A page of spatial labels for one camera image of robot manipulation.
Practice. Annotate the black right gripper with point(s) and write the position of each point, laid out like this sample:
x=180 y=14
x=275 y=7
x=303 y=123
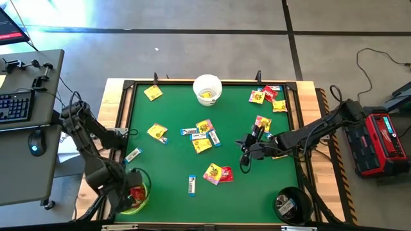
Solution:
x=257 y=149

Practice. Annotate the black computer mouse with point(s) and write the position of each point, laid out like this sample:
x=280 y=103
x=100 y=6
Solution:
x=37 y=142

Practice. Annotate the wooden table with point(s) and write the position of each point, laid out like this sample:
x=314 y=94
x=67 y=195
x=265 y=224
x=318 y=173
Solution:
x=304 y=87

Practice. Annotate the red black power station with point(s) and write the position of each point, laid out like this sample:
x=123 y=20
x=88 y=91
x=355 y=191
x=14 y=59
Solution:
x=382 y=144

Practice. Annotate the green table mat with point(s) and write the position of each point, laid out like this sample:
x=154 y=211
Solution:
x=167 y=167

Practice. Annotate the silver metal bracket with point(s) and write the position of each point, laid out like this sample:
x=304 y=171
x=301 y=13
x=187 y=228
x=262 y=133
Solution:
x=119 y=227
x=298 y=228

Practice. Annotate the grey desk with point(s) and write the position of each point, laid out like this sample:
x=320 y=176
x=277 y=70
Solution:
x=32 y=179

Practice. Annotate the black yellow hazard strip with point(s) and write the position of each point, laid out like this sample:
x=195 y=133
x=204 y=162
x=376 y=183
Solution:
x=344 y=174

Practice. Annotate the black desk clamp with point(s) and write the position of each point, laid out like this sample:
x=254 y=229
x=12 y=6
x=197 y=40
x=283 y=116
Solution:
x=13 y=65
x=41 y=77

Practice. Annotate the black plastic bucket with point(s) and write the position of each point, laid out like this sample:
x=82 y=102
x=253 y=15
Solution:
x=302 y=205

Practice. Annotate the lime green plastic bucket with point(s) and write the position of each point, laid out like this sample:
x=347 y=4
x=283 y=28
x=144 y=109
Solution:
x=145 y=201

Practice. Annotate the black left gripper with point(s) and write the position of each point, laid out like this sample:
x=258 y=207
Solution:
x=123 y=192

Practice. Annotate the yellow Sour Patch candy packet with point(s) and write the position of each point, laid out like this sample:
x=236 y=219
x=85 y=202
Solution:
x=264 y=123
x=157 y=131
x=279 y=106
x=280 y=157
x=257 y=97
x=213 y=173
x=153 y=92
x=206 y=94
x=205 y=126
x=201 y=146

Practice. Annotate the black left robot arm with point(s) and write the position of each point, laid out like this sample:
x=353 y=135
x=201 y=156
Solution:
x=90 y=150

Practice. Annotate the black metal table frame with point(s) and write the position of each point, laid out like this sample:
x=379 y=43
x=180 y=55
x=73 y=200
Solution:
x=244 y=82

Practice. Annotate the dark computer monitor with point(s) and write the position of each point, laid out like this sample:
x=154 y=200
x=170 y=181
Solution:
x=9 y=29

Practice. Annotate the black computer keyboard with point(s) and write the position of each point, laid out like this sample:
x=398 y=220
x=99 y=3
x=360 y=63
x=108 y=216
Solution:
x=16 y=106

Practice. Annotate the white blue Hershey's candy bar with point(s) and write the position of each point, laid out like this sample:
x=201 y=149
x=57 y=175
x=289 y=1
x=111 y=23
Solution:
x=133 y=155
x=275 y=88
x=192 y=185
x=214 y=138
x=286 y=207
x=163 y=140
x=269 y=135
x=198 y=136
x=189 y=131

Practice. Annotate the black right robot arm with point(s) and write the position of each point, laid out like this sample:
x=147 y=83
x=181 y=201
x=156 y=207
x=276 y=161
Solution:
x=305 y=134

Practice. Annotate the black desk caster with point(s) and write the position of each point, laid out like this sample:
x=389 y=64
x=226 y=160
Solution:
x=48 y=204

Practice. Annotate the dark blue case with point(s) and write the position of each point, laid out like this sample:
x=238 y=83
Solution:
x=401 y=96

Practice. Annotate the red Skittles candy packet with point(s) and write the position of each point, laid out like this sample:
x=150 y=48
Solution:
x=138 y=193
x=228 y=174
x=269 y=93

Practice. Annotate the black frame clamp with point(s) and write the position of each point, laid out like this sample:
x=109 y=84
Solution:
x=258 y=76
x=155 y=78

